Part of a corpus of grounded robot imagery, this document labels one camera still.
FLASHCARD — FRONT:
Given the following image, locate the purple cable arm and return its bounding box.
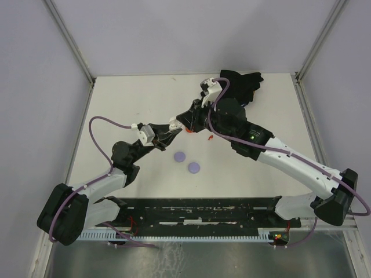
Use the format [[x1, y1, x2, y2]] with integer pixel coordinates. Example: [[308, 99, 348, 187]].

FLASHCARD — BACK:
[[207, 77, 371, 249], [48, 116, 159, 248]]

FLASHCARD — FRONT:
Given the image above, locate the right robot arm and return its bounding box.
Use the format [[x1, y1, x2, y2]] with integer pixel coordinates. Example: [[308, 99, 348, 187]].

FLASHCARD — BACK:
[[176, 98, 358, 226]]

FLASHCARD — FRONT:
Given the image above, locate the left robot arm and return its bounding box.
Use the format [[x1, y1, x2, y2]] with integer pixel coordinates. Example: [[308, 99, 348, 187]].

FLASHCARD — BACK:
[[37, 120, 183, 246]]

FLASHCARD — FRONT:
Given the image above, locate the black cloth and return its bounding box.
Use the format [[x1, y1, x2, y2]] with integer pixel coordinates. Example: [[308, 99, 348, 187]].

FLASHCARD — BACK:
[[220, 69, 264, 107]]

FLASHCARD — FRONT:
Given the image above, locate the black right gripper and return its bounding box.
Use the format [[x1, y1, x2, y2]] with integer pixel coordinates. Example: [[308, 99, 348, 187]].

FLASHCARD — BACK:
[[177, 96, 235, 142]]

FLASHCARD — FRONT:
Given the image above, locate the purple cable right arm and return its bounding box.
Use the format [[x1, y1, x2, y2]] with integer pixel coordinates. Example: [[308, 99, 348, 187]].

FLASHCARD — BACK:
[[207, 77, 371, 249]]

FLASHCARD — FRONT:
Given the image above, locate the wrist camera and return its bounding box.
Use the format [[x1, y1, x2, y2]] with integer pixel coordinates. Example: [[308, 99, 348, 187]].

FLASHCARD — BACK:
[[200, 78, 222, 107], [131, 124, 155, 147]]

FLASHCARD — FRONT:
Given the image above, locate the aluminium frame rail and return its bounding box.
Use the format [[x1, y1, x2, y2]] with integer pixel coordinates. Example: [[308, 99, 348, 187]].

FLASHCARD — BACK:
[[43, 0, 96, 85], [294, 0, 349, 85]]

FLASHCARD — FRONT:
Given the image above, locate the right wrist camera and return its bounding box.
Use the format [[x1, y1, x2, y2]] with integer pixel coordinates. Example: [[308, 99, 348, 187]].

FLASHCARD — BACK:
[[200, 78, 222, 107]]

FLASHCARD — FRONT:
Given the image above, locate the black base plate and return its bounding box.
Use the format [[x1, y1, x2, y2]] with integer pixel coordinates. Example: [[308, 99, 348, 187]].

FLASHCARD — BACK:
[[111, 197, 301, 236]]

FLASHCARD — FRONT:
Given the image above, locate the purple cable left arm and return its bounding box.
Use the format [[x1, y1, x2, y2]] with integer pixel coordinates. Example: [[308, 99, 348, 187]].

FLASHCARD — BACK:
[[48, 116, 159, 248]]

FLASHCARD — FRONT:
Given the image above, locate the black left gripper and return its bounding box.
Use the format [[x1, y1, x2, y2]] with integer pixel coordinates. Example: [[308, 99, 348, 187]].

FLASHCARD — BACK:
[[129, 122, 183, 164]]

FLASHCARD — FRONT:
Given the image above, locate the aluminium frame rail left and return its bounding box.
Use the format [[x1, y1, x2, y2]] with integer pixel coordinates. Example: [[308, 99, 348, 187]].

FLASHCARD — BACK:
[[43, 0, 96, 85]]

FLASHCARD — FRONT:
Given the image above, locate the white round charging case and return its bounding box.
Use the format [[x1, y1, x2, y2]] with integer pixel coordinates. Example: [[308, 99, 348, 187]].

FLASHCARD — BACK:
[[169, 116, 183, 131]]

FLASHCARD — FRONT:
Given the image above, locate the blue-white cable duct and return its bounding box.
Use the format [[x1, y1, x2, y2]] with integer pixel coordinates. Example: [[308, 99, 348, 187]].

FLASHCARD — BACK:
[[77, 228, 283, 243]]

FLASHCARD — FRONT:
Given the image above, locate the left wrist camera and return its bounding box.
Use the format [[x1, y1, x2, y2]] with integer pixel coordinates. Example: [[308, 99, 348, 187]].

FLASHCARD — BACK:
[[131, 124, 155, 147]]

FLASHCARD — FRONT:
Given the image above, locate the purple charging case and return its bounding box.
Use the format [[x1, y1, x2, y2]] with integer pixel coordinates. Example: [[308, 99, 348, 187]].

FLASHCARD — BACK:
[[173, 151, 186, 163], [188, 162, 201, 174]]

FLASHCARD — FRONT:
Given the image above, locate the aluminium frame rail right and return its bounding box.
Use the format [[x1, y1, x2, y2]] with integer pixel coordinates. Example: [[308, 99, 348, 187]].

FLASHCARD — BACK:
[[294, 0, 349, 85]]

